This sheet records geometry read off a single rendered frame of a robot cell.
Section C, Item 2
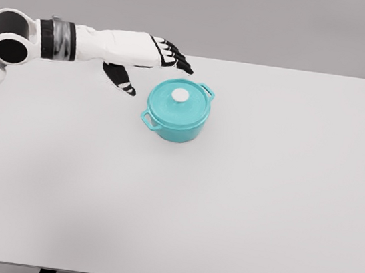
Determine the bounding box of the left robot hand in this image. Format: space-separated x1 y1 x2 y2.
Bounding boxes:
98 27 199 105

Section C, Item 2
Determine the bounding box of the teal pot lid white knob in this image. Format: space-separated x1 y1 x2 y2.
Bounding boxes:
144 75 214 130

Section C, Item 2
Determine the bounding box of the teal pot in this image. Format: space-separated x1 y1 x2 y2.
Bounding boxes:
137 75 217 147

